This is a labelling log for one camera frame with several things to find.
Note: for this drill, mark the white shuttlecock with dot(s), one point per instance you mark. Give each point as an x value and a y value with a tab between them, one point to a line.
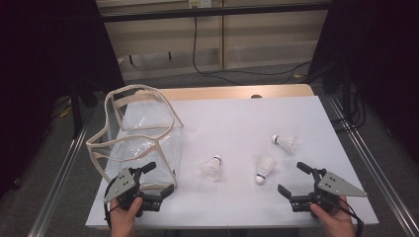
211	169
286	142
264	168

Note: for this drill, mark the person's left hand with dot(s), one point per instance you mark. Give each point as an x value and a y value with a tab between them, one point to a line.
123	219

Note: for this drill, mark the white wall socket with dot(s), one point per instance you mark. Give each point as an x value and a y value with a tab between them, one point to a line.
199	3

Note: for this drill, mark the black stand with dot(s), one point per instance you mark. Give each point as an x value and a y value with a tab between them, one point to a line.
76	112

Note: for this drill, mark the transparent bag with beige trim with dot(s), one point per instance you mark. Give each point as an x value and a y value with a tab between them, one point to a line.
148	115

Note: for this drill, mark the person's right hand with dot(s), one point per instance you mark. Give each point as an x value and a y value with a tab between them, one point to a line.
337	222

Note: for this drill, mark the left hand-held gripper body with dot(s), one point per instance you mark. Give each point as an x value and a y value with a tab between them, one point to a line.
122	186

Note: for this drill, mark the metal floor rail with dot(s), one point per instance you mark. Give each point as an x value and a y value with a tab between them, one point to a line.
56	191
378	171

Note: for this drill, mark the black curtain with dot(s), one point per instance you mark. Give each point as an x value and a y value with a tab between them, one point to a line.
388	49
39	65

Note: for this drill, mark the black metal bar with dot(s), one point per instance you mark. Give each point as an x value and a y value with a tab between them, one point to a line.
214	12

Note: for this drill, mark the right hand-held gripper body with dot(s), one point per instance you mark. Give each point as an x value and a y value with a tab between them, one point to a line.
336	186

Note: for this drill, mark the dark table grommet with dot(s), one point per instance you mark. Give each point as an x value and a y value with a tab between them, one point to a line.
256	96

